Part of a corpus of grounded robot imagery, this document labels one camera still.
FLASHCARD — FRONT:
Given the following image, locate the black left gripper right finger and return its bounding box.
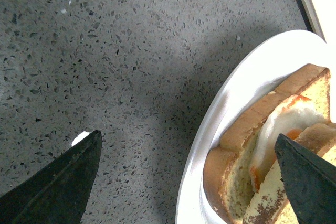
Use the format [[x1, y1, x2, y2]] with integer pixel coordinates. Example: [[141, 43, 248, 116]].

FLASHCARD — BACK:
[[274, 134, 335, 223]]

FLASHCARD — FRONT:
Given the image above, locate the white round plate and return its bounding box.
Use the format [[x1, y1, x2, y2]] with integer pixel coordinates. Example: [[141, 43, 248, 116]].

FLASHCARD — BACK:
[[175, 30, 335, 223]]

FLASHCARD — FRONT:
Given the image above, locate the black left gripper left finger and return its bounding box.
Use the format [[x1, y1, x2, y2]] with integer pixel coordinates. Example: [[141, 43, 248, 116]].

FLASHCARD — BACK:
[[1, 130, 102, 223]]

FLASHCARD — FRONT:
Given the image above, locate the bread slice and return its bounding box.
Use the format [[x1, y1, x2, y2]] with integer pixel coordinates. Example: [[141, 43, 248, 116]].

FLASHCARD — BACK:
[[203, 64, 331, 223], [243, 123, 335, 223]]

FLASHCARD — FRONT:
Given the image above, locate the fried egg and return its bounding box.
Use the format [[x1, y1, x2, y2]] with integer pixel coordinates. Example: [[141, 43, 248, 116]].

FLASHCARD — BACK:
[[249, 95, 328, 192]]

